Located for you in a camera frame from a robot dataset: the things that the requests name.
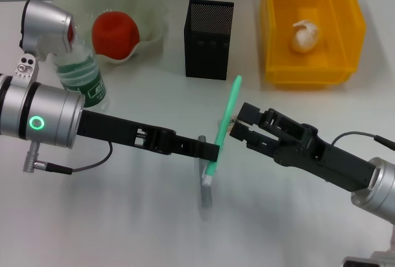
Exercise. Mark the black mesh pen holder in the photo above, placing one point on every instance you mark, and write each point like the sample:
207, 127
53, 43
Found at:
208, 42

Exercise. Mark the silver plug on left gripper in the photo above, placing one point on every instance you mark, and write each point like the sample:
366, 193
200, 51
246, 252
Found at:
31, 159

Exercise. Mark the orange fruit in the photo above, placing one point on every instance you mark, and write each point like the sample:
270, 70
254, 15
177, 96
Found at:
115, 35

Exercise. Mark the pale green glass fruit plate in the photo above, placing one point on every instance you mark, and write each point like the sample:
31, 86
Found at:
145, 17

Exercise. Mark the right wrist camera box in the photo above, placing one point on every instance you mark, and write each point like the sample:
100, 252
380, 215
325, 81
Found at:
361, 262

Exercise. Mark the yellow plastic bin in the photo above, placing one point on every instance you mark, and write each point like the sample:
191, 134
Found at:
277, 42

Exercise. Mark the beige eraser with barcode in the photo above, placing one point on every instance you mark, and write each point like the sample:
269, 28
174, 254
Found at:
232, 129

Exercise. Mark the clear green-label water bottle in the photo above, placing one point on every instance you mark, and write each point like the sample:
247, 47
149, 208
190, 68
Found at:
83, 76

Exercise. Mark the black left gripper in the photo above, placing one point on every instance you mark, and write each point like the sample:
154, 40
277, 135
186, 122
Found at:
117, 128

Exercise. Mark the white garlic bulb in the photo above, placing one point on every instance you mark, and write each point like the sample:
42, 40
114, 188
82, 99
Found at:
304, 37

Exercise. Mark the green pen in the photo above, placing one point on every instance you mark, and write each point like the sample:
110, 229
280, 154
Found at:
230, 106

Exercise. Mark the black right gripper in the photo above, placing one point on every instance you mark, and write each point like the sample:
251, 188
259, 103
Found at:
333, 162

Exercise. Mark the grey pen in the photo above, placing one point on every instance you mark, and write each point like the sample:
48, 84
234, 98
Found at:
206, 196

